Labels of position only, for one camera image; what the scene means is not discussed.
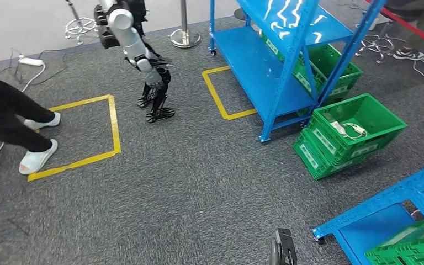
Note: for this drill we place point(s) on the blue metal shelf rack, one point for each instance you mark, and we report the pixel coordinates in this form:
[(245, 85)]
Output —
[(263, 77)]

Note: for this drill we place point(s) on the chrome stool base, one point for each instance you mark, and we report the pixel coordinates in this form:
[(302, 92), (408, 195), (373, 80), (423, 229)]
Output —
[(80, 25), (376, 45)]

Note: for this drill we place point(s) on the white power strip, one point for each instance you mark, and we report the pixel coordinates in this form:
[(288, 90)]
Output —
[(31, 61)]

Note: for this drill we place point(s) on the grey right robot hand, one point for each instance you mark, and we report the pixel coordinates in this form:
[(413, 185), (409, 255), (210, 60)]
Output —
[(283, 248)]

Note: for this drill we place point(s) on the white plastic part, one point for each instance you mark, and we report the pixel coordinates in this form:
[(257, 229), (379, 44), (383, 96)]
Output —
[(343, 128)]

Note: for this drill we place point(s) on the yellow floor tape square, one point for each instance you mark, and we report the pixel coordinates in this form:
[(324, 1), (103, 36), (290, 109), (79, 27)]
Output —
[(115, 124)]

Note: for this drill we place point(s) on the blue metal frame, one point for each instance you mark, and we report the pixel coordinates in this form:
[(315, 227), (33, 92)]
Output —
[(376, 210)]

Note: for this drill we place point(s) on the steel stanchion post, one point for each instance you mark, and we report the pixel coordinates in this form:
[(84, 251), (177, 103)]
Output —
[(184, 34)]

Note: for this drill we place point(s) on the person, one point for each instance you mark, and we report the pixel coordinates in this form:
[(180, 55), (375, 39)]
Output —
[(0, 109), (409, 54)]

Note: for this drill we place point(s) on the round steel stanchion base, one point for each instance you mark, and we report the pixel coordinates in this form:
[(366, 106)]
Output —
[(239, 14)]

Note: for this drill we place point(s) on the silver and black humanoid robot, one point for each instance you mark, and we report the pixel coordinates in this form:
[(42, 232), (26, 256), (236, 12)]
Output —
[(128, 36)]

